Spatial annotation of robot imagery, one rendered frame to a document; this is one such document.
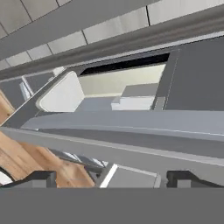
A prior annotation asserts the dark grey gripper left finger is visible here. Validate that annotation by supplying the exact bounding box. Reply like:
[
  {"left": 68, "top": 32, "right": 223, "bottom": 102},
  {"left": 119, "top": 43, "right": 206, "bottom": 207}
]
[{"left": 0, "top": 170, "right": 58, "bottom": 189}]

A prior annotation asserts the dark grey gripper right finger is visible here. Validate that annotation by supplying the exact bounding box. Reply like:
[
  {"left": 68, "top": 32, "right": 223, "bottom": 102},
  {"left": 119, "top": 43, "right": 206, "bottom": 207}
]
[{"left": 166, "top": 170, "right": 224, "bottom": 189}]

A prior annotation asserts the white grey tupperware box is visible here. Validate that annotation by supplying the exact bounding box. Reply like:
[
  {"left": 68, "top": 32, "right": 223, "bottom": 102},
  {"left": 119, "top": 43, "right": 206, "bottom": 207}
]
[{"left": 110, "top": 82, "right": 160, "bottom": 112}]

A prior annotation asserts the grey cupboard door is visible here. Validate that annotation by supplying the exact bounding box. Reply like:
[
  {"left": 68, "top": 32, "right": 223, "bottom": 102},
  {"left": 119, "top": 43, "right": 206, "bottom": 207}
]
[{"left": 0, "top": 71, "right": 56, "bottom": 110}]

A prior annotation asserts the grey drawer front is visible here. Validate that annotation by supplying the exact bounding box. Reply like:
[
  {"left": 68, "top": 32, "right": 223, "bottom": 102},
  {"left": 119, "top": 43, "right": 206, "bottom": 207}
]
[{"left": 95, "top": 163, "right": 162, "bottom": 189}]

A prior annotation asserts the pale cupboard handle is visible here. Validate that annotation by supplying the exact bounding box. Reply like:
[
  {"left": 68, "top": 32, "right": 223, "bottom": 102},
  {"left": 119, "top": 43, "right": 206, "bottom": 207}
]
[{"left": 18, "top": 76, "right": 35, "bottom": 102}]

